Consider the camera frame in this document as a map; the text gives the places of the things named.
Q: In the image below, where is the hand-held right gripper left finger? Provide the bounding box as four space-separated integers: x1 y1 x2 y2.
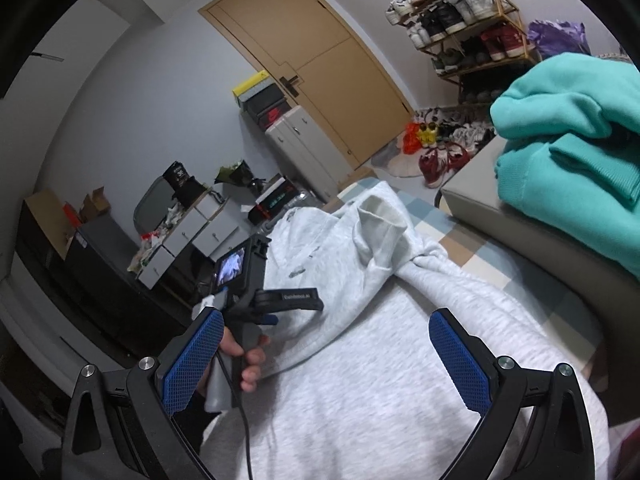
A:
60 307 226 480

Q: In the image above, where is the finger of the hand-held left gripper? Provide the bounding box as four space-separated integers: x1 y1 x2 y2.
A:
255 286 325 324

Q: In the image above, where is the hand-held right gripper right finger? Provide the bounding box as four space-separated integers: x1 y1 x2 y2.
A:
428 307 608 480

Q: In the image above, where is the light grey hoodie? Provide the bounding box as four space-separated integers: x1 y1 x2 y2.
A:
200 180 611 480

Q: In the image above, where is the person's left hand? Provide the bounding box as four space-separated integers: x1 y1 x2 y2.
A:
219 329 272 393

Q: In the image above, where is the white drawer cabinet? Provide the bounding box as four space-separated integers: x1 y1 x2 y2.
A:
136 194 242 291
264 106 355 202

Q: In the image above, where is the black box with green print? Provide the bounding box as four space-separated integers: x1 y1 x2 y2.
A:
248 176 307 227

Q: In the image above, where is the black bag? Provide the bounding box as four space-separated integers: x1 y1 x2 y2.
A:
161 161 207 207

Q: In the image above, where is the dark low cabinet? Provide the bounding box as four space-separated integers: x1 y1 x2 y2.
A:
14 199 203 363

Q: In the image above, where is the grey padded bench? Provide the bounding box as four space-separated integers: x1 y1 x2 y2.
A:
434 135 640 428

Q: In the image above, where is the stack of shoe boxes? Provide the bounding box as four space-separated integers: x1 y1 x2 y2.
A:
231 71 290 129

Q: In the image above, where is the round rug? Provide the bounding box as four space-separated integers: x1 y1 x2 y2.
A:
371 139 427 179

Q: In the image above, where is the cardboard box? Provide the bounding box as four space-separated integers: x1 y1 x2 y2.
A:
24 186 112 262

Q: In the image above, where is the pile of shoes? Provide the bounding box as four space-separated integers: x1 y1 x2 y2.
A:
399 106 497 189

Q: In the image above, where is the wooden door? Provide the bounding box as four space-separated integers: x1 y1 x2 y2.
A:
199 0 416 171

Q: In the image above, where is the teal sweatshirt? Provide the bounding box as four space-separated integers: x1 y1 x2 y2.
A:
490 52 640 281

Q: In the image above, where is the metal shoe rack with shoes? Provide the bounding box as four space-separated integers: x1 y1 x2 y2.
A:
384 0 543 107

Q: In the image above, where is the purple bag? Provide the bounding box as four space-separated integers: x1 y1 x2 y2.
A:
527 19 592 59

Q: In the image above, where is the black cable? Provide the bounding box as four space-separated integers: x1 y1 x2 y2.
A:
215 305 253 480

